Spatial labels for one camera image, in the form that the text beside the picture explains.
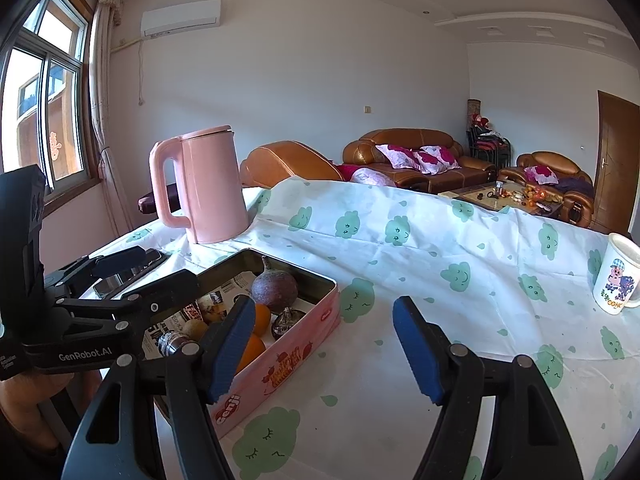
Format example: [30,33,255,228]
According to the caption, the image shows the cluttered coffee table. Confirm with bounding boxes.
[439,180,568,218]

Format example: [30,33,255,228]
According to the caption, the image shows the stacked chairs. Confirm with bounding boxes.
[466,122,512,168]

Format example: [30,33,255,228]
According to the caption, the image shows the brown leather sofa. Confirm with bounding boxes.
[342,128,498,193]

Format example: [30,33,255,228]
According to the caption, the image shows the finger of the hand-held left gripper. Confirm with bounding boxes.
[44,246,162,288]
[54,269,201,333]

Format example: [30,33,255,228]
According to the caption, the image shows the purple passion fruit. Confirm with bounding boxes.
[251,256,299,315]

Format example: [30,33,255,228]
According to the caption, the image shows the dark padded bench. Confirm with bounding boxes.
[138,182,181,215]

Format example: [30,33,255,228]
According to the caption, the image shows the small floral cushion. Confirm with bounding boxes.
[530,164,559,186]

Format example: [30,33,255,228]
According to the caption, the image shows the brown cylinder snack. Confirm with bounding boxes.
[157,331,201,358]

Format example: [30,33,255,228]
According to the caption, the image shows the small orange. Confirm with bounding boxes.
[252,302,272,336]

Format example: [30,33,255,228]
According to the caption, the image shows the white cartoon mug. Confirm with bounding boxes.
[592,232,640,316]

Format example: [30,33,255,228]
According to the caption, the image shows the printed paper leaflet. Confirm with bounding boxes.
[145,270,261,361]

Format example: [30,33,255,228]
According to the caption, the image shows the wooden door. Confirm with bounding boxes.
[590,90,640,235]

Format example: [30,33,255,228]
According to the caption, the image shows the white air conditioner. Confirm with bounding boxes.
[140,0,222,38]

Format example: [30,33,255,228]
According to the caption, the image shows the purple blanket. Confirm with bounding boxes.
[550,175,593,196]

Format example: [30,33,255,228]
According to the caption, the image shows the pink metal tin box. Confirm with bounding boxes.
[142,247,342,441]

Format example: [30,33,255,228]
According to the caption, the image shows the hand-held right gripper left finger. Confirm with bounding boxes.
[60,296,257,480]

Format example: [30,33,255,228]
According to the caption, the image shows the beige curtain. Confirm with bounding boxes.
[87,0,136,241]

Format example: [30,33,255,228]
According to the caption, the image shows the window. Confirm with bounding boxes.
[0,0,96,191]

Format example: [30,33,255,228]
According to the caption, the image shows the pink blanket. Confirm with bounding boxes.
[350,167,398,188]

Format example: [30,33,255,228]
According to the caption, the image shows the brown leather armchair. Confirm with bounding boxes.
[497,151,596,228]

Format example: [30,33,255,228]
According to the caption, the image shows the brown round fruit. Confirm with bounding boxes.
[181,319,210,343]

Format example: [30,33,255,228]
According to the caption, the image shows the person's left hand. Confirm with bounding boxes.
[0,367,108,461]

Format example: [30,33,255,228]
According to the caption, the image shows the brown leather recliner chair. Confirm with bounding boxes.
[239,141,346,190]

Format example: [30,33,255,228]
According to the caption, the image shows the pink electric kettle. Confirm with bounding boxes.
[149,125,251,245]

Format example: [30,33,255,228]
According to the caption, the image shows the black smartphone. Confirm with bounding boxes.
[92,247,171,298]

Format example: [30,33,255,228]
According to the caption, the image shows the cloud print tablecloth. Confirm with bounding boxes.
[90,176,640,480]

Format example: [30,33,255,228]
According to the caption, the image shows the large orange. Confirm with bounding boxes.
[235,332,267,376]

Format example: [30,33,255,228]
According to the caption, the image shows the foil chocolate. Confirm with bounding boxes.
[270,307,307,341]

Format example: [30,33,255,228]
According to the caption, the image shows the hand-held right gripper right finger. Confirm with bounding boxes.
[392,296,583,480]

